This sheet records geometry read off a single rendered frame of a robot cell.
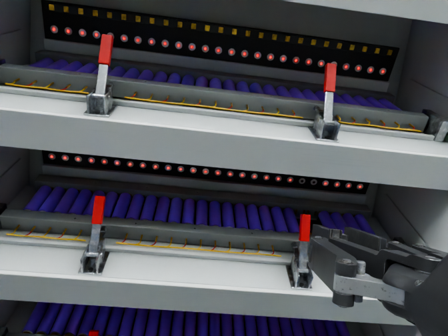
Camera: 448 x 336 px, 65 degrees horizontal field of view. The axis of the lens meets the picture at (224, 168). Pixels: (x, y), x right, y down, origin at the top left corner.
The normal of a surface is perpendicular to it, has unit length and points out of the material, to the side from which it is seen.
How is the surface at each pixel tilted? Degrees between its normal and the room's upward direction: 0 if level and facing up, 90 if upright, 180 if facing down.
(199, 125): 17
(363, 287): 78
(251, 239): 107
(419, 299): 85
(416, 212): 90
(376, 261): 88
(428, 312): 89
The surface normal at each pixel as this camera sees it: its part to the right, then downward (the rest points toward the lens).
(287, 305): 0.03, 0.47
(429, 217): -0.99, -0.10
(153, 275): 0.13, -0.87
